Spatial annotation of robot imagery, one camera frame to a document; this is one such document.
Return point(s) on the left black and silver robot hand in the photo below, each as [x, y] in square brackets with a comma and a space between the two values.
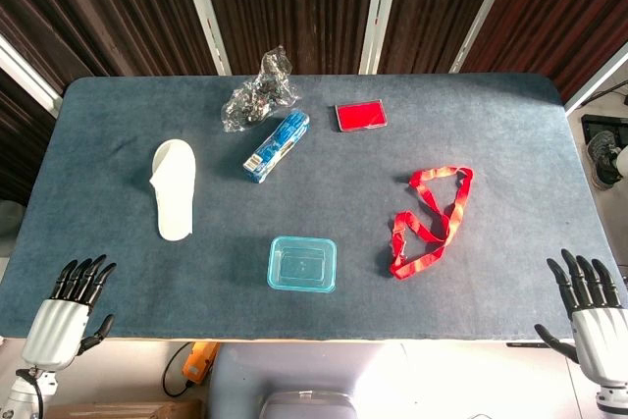
[56, 326]

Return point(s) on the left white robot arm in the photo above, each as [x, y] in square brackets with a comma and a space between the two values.
[19, 394]

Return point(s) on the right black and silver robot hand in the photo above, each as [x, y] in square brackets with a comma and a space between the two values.
[601, 340]

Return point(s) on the orange device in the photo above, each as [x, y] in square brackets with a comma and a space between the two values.
[198, 360]

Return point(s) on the grey sneaker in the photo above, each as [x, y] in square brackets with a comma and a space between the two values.
[603, 159]

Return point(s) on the blue felt table cover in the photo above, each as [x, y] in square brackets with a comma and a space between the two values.
[314, 203]

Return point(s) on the black floor object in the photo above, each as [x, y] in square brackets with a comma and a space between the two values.
[596, 123]

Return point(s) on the white disposable slipper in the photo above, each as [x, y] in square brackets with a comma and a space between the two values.
[175, 193]

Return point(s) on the red flat case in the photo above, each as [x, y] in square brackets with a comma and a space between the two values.
[360, 116]

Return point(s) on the clear plastic container base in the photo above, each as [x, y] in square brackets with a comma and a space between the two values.
[301, 267]

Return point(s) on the translucent blue container lid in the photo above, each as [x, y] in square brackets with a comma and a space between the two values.
[275, 286]

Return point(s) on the grey robot torso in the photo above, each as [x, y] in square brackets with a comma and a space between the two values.
[304, 370]

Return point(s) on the white partition post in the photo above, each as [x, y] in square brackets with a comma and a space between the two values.
[483, 12]
[203, 12]
[596, 78]
[27, 73]
[380, 12]

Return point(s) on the blue snack package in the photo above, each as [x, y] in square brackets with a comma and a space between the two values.
[277, 146]

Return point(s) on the crumpled clear plastic bag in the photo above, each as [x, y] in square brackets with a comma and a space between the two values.
[255, 100]

